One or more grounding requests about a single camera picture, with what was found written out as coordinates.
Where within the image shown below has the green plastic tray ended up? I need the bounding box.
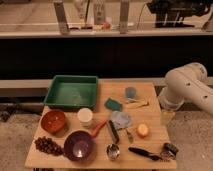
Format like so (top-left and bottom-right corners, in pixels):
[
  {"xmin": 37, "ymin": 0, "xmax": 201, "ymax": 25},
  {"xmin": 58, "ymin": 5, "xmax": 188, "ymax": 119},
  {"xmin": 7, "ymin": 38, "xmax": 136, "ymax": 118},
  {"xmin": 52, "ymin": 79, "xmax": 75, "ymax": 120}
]
[{"xmin": 44, "ymin": 75, "xmax": 98, "ymax": 110}]

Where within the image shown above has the black handled tool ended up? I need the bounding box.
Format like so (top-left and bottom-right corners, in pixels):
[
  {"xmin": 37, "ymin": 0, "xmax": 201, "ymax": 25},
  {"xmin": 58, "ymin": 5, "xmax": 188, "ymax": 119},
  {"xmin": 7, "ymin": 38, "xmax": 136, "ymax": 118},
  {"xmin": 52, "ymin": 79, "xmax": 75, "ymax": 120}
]
[{"xmin": 128, "ymin": 147, "xmax": 162, "ymax": 161}]

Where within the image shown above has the grey post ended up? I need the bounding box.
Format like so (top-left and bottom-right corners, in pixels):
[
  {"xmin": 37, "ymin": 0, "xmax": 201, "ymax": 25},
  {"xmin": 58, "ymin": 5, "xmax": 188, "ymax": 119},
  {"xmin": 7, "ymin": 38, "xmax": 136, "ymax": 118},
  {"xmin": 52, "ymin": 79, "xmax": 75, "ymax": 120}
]
[
  {"xmin": 53, "ymin": 0, "xmax": 69, "ymax": 35},
  {"xmin": 119, "ymin": 0, "xmax": 130, "ymax": 34}
]

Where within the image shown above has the yellow lemon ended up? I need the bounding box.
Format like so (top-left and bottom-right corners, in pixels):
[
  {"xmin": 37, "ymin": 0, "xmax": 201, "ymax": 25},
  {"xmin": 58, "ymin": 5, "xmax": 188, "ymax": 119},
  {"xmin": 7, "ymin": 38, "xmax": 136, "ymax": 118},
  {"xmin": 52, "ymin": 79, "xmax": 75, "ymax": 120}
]
[{"xmin": 137, "ymin": 123, "xmax": 149, "ymax": 138}]

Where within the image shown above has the grey left post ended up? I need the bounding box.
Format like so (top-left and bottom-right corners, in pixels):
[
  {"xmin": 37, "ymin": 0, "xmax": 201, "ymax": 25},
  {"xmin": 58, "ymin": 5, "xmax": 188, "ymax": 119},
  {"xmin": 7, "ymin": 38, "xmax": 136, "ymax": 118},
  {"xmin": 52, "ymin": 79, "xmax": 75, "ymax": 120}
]
[{"xmin": 53, "ymin": 0, "xmax": 69, "ymax": 35}]

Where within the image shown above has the white cup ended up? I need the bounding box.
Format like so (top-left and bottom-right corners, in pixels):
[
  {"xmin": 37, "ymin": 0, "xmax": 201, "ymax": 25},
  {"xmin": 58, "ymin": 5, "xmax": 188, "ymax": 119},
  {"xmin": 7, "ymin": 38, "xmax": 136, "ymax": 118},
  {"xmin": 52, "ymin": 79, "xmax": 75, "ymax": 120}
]
[{"xmin": 77, "ymin": 108, "xmax": 93, "ymax": 127}]

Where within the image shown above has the crumpled grey-blue cloth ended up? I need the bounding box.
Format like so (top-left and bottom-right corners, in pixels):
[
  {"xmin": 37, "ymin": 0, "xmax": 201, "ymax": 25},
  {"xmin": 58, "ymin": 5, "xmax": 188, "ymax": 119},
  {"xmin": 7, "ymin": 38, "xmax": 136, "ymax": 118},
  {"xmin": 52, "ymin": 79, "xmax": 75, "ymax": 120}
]
[{"xmin": 110, "ymin": 111, "xmax": 132, "ymax": 130}]

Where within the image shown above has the purple bowl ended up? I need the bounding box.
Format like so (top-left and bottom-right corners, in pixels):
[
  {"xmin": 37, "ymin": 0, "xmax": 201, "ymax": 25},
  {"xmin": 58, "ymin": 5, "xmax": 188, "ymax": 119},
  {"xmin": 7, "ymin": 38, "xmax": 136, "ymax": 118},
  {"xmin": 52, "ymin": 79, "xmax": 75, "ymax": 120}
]
[{"xmin": 64, "ymin": 130, "xmax": 94, "ymax": 162}]

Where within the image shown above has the metal ladle spoon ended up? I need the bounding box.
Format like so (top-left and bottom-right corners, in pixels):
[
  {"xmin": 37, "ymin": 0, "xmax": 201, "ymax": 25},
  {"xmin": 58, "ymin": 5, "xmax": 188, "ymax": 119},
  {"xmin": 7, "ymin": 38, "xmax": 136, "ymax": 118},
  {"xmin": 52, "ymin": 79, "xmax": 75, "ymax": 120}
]
[{"xmin": 106, "ymin": 120, "xmax": 120, "ymax": 161}]

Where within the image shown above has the blue cup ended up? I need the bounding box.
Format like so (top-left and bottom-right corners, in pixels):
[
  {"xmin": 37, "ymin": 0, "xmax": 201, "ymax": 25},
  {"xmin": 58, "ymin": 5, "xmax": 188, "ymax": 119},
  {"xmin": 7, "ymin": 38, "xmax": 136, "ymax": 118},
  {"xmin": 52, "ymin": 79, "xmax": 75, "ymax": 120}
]
[{"xmin": 125, "ymin": 87, "xmax": 136, "ymax": 99}]

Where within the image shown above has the black machine in background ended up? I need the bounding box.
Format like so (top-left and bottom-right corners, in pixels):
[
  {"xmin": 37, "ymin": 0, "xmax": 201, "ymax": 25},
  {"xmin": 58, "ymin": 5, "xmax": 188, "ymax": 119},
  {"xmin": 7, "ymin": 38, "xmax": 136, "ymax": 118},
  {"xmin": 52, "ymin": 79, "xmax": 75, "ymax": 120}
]
[{"xmin": 147, "ymin": 0, "xmax": 213, "ymax": 28}]

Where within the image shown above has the grey right post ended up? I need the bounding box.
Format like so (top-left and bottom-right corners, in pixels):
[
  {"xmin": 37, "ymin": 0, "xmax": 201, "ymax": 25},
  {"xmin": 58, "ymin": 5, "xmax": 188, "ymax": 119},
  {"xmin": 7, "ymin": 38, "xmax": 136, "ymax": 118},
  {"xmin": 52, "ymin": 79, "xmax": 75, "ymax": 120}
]
[{"xmin": 119, "ymin": 0, "xmax": 130, "ymax": 34}]

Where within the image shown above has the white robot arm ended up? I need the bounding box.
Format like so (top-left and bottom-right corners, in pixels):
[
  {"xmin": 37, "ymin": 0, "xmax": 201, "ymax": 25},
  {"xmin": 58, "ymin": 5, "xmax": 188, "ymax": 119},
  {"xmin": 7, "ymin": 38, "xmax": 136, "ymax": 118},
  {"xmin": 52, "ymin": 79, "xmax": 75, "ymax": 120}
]
[{"xmin": 158, "ymin": 62, "xmax": 213, "ymax": 116}]

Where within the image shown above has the dark metal ring object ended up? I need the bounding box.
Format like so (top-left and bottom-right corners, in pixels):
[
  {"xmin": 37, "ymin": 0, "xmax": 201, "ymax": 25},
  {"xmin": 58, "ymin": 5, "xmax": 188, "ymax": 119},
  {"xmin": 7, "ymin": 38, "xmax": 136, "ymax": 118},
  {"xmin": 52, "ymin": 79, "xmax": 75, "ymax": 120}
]
[{"xmin": 162, "ymin": 143, "xmax": 179, "ymax": 159}]

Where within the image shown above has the brown grape bunch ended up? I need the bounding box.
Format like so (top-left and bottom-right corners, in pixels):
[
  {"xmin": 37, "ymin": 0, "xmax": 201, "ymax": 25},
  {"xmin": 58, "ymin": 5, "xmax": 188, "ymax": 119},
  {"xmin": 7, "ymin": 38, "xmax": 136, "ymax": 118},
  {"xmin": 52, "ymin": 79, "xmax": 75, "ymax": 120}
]
[{"xmin": 35, "ymin": 137, "xmax": 63, "ymax": 156}]

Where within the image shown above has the teal sponge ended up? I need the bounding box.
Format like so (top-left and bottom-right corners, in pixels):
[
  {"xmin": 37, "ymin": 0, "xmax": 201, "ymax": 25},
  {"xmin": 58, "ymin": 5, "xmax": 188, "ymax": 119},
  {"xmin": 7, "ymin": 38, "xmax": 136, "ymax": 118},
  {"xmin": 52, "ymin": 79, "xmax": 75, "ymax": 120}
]
[{"xmin": 104, "ymin": 98, "xmax": 122, "ymax": 111}]

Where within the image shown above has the orange bowl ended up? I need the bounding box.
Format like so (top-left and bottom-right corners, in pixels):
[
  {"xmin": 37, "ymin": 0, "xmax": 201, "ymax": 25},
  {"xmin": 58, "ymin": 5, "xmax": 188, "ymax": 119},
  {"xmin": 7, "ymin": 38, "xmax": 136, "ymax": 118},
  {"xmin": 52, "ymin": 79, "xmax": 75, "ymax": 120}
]
[{"xmin": 41, "ymin": 110, "xmax": 66, "ymax": 134}]

